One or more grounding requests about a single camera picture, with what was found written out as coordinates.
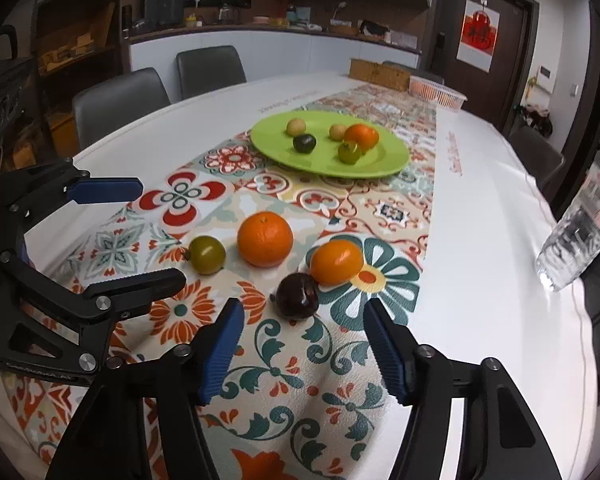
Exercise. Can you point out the beige fruit left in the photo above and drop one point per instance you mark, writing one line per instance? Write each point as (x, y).
(296, 127)

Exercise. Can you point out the beige fruit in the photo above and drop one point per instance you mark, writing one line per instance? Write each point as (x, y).
(337, 132)
(296, 127)

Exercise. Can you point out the green plate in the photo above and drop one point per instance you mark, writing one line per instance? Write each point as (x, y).
(269, 137)

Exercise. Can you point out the large orange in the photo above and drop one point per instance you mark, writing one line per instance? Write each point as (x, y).
(364, 136)
(264, 239)

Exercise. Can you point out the beige fruit middle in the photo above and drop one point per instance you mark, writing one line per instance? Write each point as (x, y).
(337, 132)

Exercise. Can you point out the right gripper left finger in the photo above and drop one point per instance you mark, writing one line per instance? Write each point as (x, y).
(106, 436)

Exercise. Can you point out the clear water bottle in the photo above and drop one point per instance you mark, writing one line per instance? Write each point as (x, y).
(575, 240)

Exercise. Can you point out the dark plum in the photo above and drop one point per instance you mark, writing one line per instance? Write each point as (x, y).
(304, 143)
(296, 297)

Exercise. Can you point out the green fruit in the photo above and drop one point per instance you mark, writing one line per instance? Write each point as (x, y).
(349, 152)
(205, 254)

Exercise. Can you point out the black coffee machine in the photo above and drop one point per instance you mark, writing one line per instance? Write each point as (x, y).
(164, 13)

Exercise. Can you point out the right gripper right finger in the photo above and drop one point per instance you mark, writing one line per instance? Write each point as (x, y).
(501, 439)

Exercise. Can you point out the patterned table runner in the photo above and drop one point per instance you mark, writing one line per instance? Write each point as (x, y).
(303, 252)

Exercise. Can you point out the far left grey chair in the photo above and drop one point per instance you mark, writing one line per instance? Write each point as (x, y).
(204, 70)

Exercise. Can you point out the near left grey chair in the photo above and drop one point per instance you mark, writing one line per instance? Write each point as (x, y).
(116, 102)

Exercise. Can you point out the dark wooden door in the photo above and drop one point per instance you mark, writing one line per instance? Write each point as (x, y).
(491, 96)

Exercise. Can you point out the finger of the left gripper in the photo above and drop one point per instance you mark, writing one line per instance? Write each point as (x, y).
(105, 189)
(133, 295)

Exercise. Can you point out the green fruit on plate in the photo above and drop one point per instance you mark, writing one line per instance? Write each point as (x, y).
(349, 152)

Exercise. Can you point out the small orange kumquat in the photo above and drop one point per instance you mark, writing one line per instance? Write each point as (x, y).
(336, 262)

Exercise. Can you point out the red calendar poster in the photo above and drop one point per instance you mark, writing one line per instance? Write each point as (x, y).
(478, 35)

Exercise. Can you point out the clear plastic fruit container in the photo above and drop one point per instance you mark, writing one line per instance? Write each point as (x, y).
(430, 91)

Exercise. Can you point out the right side grey chair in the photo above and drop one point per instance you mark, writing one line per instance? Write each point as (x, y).
(537, 155)

